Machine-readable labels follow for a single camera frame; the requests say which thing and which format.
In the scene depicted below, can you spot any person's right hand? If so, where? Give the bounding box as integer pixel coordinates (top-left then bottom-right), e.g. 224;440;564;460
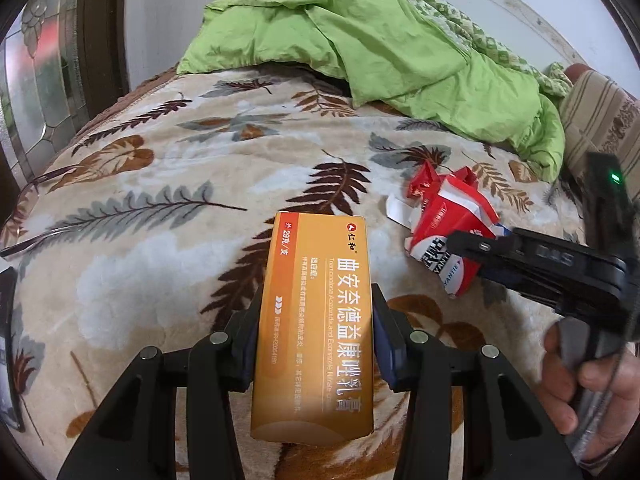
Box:
542;322;640;466

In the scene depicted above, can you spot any green duvet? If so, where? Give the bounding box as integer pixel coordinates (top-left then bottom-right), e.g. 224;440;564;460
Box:
177;0;566;183

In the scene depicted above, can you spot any striped beige headboard cushion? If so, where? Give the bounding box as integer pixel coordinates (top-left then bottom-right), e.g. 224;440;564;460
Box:
557;62;640;201

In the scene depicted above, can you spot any red white cigarette pack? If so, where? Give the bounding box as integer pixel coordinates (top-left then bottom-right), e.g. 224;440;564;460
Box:
385;167;516;301

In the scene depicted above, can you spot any green patterned quilt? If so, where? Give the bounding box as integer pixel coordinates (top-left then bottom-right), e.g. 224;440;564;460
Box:
375;0;573;98

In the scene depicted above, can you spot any black smartphone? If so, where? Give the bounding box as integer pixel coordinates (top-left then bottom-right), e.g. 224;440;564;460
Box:
0;267;26;433

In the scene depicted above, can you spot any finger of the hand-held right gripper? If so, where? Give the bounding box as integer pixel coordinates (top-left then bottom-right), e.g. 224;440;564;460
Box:
477;267;571;316
445;228;626;281

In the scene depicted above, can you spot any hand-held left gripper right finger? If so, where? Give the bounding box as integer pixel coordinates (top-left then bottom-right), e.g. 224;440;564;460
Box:
370;284;583;480

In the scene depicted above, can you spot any orange medicine box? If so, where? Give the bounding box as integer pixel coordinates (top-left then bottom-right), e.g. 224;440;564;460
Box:
249;211;376;447

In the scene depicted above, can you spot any small red wrapper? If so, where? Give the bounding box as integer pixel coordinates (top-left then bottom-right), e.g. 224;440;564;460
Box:
406;161;443;201

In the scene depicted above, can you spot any leaf print blanket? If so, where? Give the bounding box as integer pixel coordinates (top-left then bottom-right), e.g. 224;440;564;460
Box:
0;62;601;480

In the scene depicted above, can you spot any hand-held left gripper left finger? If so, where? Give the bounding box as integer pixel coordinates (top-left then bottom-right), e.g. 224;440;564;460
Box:
57;304;262;480

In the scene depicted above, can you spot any wooden door with stained glass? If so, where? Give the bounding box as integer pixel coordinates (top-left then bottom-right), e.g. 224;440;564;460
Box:
0;0;131;186

